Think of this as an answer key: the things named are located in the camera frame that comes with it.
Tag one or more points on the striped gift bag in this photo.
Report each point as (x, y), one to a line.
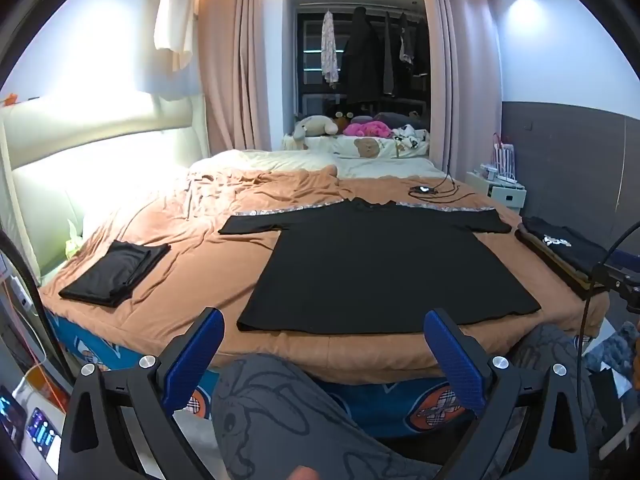
(504, 157)

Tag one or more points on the folded black clothes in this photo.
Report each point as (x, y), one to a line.
(112, 275)

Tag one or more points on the cream padded headboard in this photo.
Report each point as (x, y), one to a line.
(100, 170)

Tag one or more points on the beige plush toy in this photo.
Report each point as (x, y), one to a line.
(315, 125)

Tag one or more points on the stack of folded clothes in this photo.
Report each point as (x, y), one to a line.
(555, 267)

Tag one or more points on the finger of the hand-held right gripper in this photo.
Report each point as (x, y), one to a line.
(625, 270)

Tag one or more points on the grey fuzzy cloth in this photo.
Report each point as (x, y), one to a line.
(617, 350)

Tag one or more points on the white power strip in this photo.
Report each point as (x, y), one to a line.
(507, 178)

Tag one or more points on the grey cushion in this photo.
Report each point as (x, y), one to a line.
(395, 120)

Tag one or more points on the white nightstand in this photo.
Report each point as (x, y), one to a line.
(505, 194)

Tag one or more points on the pink curtain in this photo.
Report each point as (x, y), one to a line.
(470, 85)
(235, 60)

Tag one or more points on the dark hanging clothes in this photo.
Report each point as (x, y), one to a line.
(405, 50)

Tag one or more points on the bear print pillow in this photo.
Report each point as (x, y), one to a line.
(367, 147)

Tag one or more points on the pink plush toy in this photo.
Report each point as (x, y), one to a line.
(370, 129)

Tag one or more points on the black printed folded shirt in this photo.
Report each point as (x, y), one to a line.
(560, 245)

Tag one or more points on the black and white plush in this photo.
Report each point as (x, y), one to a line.
(412, 140)

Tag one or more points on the person's grey printed pants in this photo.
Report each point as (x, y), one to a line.
(280, 410)

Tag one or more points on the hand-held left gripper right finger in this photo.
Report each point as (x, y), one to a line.
(457, 360)

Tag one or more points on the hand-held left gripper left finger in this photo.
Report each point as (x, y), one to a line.
(192, 360)

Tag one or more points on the pale green cloth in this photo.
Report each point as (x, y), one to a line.
(73, 242)

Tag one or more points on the brown blanket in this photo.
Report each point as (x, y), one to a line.
(200, 240)

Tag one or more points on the dark hanging coat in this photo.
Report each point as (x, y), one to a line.
(362, 55)

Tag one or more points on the white hanging garment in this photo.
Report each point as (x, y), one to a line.
(175, 25)

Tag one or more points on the floral hanging garment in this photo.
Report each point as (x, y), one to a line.
(328, 50)

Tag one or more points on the black t-shirt with patterned trim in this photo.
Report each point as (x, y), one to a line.
(375, 270)

